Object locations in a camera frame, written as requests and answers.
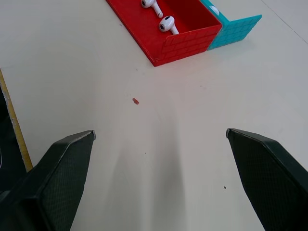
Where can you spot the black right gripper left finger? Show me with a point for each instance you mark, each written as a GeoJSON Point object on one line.
{"type": "Point", "coordinates": [48, 187]}

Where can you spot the white earbud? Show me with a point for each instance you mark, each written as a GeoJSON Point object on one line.
{"type": "Point", "coordinates": [147, 3]}
{"type": "Point", "coordinates": [166, 23]}
{"type": "Point", "coordinates": [214, 10]}

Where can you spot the teal brick-pattern tray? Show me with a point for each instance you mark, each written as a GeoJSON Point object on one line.
{"type": "Point", "coordinates": [231, 33]}

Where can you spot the small red scrap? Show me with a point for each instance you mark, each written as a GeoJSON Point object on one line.
{"type": "Point", "coordinates": [135, 101]}

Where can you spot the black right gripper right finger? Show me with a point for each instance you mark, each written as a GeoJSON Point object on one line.
{"type": "Point", "coordinates": [276, 183]}

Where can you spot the red brick-pattern tray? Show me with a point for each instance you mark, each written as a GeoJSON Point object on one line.
{"type": "Point", "coordinates": [187, 45]}

